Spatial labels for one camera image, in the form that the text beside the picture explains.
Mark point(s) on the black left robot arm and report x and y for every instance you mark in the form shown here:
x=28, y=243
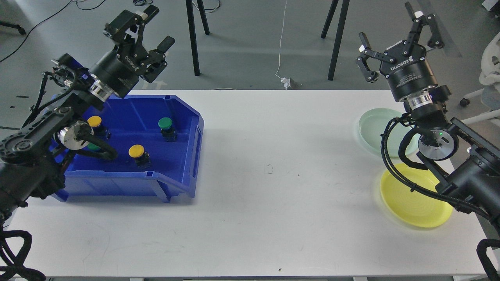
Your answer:
x=34, y=160

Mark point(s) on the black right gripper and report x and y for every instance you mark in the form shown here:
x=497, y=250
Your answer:
x=410, y=72

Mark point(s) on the green push button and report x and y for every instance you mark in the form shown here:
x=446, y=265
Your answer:
x=94, y=147
x=167, y=129

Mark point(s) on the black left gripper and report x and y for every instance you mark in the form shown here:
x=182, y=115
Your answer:
x=119, y=70

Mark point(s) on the yellow push button front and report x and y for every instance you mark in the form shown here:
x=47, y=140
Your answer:
x=140, y=156

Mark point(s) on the black stand legs left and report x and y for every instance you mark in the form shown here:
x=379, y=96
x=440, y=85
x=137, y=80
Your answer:
x=192, y=34

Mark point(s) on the blue plastic bin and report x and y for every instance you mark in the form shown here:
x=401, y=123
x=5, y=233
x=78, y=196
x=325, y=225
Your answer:
x=134, y=120

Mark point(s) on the yellow plate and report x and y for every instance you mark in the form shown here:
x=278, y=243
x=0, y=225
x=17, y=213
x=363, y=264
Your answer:
x=413, y=208

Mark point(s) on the yellow push button back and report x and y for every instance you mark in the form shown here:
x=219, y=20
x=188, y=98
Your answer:
x=99, y=129

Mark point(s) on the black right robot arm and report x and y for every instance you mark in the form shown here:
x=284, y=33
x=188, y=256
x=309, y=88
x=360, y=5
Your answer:
x=466, y=165

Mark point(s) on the pale green plate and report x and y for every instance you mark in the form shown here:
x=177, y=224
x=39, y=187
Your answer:
x=371, y=126

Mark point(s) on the black stand legs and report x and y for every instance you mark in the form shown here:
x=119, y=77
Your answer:
x=192, y=34
x=339, y=32

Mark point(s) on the yellow push button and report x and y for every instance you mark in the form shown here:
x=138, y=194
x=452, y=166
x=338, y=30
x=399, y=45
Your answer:
x=99, y=129
x=140, y=156

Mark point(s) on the black stand legs right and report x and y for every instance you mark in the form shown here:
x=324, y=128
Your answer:
x=339, y=32

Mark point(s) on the white office chair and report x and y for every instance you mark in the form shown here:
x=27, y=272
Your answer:
x=490, y=80

